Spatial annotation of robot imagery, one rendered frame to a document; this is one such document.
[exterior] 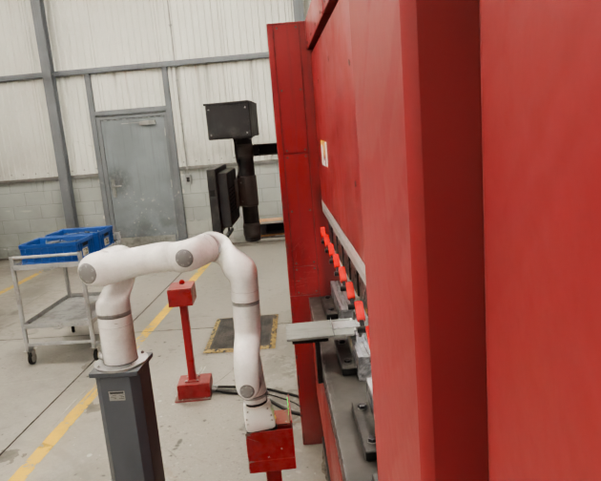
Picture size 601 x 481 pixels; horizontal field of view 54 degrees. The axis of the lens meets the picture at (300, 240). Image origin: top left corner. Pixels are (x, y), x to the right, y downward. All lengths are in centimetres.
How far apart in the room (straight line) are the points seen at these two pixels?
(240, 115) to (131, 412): 168
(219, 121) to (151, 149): 632
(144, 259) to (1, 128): 858
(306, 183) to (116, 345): 138
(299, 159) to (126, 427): 156
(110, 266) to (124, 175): 765
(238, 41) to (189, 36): 75
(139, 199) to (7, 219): 224
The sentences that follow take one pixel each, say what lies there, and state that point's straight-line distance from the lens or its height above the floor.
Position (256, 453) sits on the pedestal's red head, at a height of 73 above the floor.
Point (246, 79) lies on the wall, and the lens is 924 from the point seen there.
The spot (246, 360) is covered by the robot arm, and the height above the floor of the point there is 109.
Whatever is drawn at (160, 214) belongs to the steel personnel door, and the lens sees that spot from 959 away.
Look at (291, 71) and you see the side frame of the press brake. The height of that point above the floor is 206.
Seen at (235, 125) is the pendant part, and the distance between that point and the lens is 322.
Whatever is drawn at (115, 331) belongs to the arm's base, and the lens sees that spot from 218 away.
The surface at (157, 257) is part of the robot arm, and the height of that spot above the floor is 141.
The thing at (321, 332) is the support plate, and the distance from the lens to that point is 231.
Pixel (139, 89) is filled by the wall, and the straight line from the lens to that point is 959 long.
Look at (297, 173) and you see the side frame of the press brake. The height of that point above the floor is 155.
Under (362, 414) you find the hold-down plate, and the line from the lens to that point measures 190.
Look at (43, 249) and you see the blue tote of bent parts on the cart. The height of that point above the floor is 96.
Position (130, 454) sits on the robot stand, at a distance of 234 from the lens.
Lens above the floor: 180
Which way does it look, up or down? 11 degrees down
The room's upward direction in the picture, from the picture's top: 5 degrees counter-clockwise
